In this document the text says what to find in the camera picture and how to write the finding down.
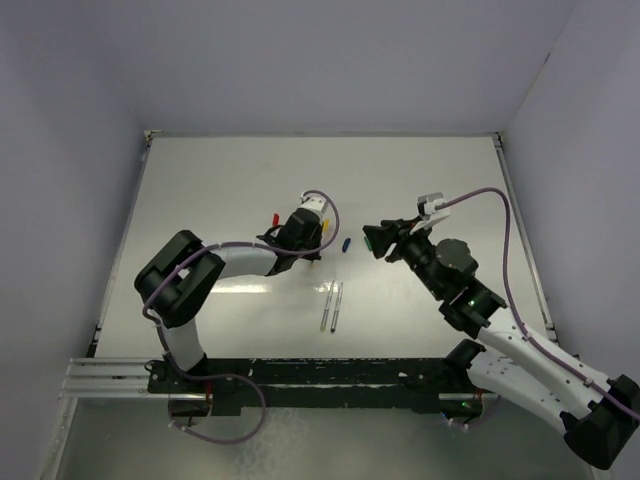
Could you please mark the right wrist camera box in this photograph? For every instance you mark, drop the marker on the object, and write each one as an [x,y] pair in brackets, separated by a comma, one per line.
[432,210]

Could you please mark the green whiteboard marker pen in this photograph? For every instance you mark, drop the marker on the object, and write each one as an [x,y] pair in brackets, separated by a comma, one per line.
[327,306]

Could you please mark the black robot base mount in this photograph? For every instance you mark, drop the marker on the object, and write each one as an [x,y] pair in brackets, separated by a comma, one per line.
[420,385]

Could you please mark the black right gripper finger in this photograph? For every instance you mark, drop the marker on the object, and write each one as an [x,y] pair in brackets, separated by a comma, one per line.
[386,230]
[380,244]

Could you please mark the blue whiteboard marker pen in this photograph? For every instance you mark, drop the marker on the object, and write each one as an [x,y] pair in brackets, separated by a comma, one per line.
[337,308]

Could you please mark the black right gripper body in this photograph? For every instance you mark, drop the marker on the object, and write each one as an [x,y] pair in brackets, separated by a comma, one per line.
[408,245]

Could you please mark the aluminium rail left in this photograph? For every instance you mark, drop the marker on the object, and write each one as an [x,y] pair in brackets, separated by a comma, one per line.
[105,378]

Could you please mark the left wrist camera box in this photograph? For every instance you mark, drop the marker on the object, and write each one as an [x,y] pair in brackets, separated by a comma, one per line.
[314,203]

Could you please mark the aluminium rail right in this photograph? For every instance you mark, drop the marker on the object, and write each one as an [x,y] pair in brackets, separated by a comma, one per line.
[550,329]

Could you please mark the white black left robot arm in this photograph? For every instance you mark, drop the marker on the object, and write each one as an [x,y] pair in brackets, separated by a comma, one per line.
[180,277]

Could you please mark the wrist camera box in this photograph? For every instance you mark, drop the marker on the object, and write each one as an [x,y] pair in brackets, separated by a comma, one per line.
[314,203]
[432,210]

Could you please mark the aluminium rail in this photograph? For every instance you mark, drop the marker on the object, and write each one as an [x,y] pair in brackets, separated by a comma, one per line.
[105,378]
[550,329]

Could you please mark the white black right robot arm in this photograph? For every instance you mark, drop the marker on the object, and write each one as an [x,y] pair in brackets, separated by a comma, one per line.
[595,413]

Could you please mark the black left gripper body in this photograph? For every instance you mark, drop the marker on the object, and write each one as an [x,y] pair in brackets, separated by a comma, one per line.
[314,240]

